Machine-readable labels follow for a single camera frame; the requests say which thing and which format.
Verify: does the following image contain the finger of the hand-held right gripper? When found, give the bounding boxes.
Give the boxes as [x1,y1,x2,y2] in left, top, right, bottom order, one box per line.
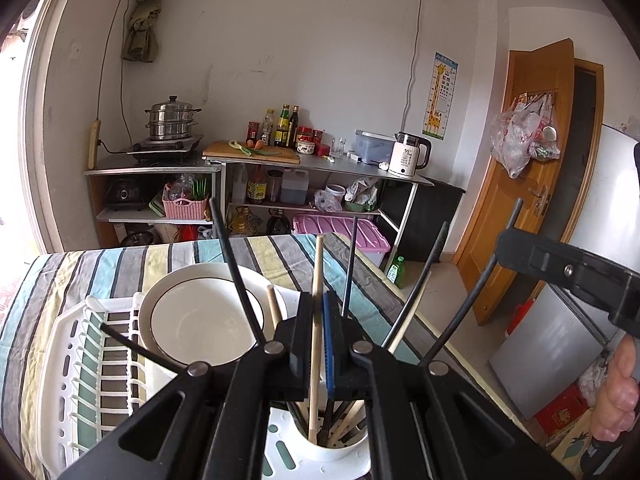
[497,228,615,322]

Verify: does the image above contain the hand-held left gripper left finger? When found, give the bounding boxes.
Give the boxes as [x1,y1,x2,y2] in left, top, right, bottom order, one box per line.
[57,290,314,480]

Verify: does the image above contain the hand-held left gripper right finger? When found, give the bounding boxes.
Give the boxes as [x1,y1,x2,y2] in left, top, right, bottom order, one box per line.
[323,290,576,480]

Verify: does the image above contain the black chopstick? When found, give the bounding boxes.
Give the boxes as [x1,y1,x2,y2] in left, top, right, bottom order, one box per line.
[100,322,187,375]
[209,196,267,346]
[424,199,524,367]
[341,216,359,319]
[381,221,450,350]

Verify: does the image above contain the white chopstick holder cup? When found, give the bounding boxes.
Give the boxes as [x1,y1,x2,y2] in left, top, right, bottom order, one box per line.
[286,397,372,463]

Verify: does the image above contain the white plastic dish rack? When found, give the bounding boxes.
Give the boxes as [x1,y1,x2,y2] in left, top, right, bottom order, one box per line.
[37,296,374,480]

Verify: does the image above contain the person's right hand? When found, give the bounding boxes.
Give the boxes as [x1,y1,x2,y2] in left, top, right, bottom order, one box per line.
[591,334,640,442]

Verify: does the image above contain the red plastic container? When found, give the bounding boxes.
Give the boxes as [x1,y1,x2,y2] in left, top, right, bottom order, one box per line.
[507,299,532,336]

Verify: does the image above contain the wooden door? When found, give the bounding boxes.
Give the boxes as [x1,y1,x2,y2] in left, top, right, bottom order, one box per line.
[452,37,606,327]

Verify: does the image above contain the silver refrigerator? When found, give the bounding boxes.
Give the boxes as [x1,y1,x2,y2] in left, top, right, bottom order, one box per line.
[487,122,640,422]

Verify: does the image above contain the green plastic bottle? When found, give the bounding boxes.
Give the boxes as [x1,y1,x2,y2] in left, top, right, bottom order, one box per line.
[384,254,407,289]

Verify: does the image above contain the white bowl with black rim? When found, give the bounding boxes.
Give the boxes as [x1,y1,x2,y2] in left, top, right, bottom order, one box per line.
[138,263,266,367]

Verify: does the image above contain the pink lid storage box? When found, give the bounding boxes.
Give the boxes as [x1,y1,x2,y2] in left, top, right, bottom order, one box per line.
[292,213,392,271]

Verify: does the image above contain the red plastic crate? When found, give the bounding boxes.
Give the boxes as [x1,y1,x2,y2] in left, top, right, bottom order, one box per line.
[534,382,599,436]

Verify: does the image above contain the black panel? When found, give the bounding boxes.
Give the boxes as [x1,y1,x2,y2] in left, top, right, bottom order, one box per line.
[377,177,466,264]

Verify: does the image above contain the dark round bottle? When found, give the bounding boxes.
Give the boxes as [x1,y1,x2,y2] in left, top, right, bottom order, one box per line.
[266,208,291,236]

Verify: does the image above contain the hanging plastic bags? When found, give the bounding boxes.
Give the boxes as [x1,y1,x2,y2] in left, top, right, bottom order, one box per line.
[489,91,562,179]

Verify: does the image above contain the crumpled plastic bag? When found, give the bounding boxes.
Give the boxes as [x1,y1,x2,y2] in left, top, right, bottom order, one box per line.
[314,190,344,213]

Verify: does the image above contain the yellow cooking oil bottle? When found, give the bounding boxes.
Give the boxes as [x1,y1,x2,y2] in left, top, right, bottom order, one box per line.
[227,205,261,236]

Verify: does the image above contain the food packets in tub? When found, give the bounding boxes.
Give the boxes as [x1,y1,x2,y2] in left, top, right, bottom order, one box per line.
[344,177,382,213]

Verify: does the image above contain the grey plastic jug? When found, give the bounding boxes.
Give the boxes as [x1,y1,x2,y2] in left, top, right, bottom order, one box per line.
[281,169,310,206]

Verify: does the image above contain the dark lidded jar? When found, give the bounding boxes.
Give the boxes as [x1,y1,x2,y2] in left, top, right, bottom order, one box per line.
[266,170,285,205]

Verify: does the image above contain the soy sauce bottle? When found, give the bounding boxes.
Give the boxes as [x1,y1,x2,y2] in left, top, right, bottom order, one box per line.
[246,165,269,205]

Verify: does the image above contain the long metal shelf unit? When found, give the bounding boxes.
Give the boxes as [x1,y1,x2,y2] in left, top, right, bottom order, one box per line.
[202,154,435,267]

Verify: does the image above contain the white electric kettle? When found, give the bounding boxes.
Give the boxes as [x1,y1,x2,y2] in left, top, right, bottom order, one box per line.
[389,132,433,179]

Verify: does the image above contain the pink woven basket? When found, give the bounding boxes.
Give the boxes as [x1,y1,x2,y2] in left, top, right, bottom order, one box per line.
[162,196,210,220]

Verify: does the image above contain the giraffe height chart poster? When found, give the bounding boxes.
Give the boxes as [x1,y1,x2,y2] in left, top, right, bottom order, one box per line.
[422,51,459,142]

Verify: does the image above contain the clear plastic storage container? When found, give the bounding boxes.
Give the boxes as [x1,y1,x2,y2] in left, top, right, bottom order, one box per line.
[354,129,397,165]

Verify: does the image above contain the green onion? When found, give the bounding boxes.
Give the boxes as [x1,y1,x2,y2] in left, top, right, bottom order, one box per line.
[229,139,281,156]

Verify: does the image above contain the wooden cutting board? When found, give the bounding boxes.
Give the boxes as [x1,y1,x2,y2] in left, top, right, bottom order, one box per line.
[202,140,302,165]

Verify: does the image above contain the clear yellow cap bottle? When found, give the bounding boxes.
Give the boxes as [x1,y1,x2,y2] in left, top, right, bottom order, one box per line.
[261,108,277,147]

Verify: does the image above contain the black kitchen appliance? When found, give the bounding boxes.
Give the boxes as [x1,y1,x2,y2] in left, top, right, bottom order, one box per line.
[104,176,146,211]

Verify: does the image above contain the low metal shelf unit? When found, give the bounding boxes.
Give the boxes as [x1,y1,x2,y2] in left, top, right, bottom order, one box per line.
[84,157,224,251]

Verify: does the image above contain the striped tablecloth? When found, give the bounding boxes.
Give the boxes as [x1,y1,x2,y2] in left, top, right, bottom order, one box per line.
[0,232,526,480]

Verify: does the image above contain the black cooktop stove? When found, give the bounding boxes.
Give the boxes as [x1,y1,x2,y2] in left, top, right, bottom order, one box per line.
[126,134,205,162]

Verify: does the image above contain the steel steamer pot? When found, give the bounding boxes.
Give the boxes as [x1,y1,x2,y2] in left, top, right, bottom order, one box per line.
[145,95,203,142]

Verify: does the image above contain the beige power strip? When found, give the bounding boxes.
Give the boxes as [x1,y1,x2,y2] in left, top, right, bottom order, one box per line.
[88,120,103,170]

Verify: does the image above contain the green hanging cloth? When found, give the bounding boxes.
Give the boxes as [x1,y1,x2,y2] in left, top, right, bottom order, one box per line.
[122,0,174,64]

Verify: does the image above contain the metal door handle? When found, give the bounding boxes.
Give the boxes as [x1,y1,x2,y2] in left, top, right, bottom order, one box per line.
[530,184,550,219]

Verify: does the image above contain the white wall cable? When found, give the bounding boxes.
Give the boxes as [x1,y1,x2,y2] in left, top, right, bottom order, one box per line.
[400,0,426,134]

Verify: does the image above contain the black wall cable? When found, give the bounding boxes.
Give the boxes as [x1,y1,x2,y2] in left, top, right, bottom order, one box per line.
[97,0,134,154]

